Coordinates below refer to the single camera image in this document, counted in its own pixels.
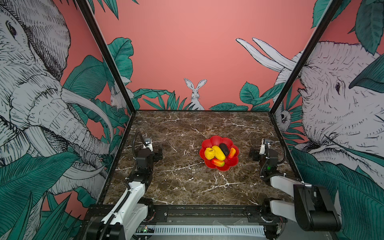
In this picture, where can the black front mounting rail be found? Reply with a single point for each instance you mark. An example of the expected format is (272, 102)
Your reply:
(252, 213)

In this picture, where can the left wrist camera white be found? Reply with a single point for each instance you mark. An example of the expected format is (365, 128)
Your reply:
(148, 144)

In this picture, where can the white vent strip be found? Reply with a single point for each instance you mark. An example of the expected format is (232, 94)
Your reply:
(195, 230)

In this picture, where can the red flower-shaped bowl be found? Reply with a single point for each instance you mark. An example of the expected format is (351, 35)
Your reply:
(215, 141)

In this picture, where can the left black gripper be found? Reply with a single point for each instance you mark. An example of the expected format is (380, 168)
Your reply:
(156, 155)

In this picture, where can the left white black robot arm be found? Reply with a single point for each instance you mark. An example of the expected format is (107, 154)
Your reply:
(132, 208)

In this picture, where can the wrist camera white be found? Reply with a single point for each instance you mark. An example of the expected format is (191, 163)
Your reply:
(148, 144)
(264, 146)

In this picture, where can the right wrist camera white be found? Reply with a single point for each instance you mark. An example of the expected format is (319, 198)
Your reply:
(264, 146)

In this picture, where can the yellow bumpy round fruit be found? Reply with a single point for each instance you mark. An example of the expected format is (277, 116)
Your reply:
(209, 153)

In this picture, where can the dark brown fruit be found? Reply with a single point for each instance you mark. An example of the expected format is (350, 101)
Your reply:
(224, 148)

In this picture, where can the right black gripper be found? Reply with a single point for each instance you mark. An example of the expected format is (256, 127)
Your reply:
(257, 155)

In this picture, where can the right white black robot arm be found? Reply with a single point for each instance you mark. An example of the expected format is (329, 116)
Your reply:
(312, 209)

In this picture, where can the red yellow mango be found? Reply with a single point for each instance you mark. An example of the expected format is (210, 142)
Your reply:
(217, 162)

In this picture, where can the red orange mango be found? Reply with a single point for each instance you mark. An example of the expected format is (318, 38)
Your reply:
(232, 153)

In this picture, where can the long yellow fruit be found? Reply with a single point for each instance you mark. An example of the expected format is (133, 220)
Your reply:
(219, 154)

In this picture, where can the right black frame post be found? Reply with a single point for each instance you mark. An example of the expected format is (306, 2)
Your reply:
(325, 20)

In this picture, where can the small circuit board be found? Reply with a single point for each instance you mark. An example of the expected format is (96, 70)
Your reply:
(145, 229)

